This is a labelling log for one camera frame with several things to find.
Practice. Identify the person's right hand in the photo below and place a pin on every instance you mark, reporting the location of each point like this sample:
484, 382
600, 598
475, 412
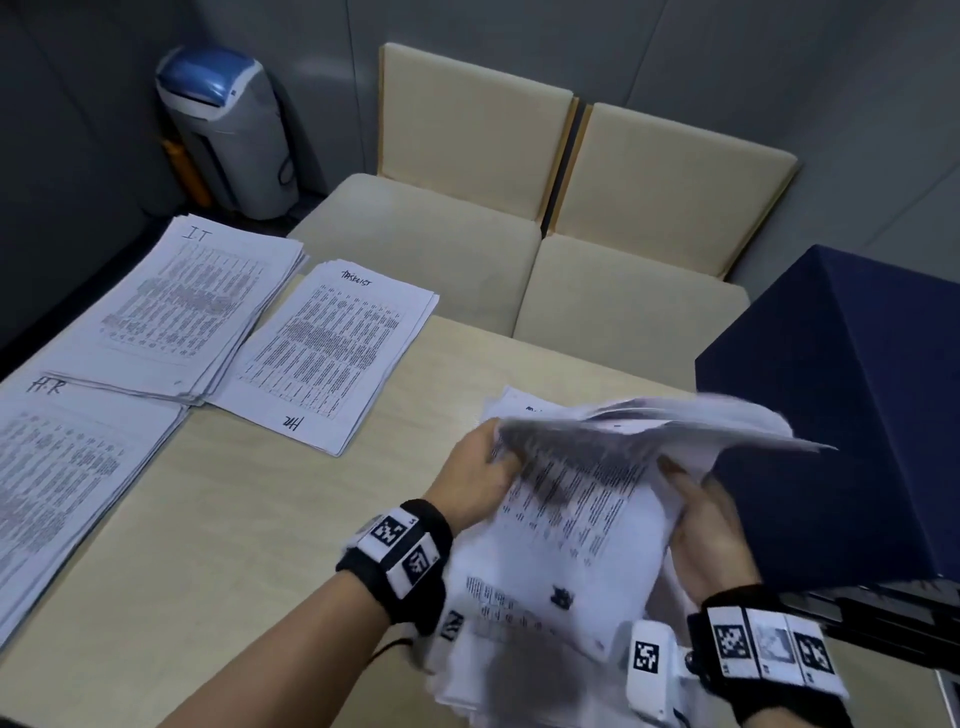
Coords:
712, 547

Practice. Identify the person's left hand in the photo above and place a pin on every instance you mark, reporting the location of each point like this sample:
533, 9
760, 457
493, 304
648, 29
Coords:
469, 487

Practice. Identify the stack of printed paper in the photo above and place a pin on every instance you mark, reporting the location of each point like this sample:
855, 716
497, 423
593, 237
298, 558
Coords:
180, 315
322, 352
60, 480
570, 525

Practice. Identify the person's left forearm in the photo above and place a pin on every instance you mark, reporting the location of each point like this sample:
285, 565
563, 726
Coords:
277, 667

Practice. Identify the black marker wristband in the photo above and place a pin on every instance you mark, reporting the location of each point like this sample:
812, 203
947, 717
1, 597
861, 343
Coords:
360, 577
780, 701

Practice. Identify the beige cushioned chair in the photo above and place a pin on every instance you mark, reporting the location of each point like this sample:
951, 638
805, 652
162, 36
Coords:
675, 180
472, 120

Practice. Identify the grey bin with blue lid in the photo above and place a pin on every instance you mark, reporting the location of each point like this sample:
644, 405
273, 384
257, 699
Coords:
240, 142

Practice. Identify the orange bottle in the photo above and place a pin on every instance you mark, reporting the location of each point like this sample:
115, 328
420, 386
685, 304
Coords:
187, 176

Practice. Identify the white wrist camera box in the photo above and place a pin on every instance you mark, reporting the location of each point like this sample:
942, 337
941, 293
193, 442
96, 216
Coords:
450, 626
649, 660

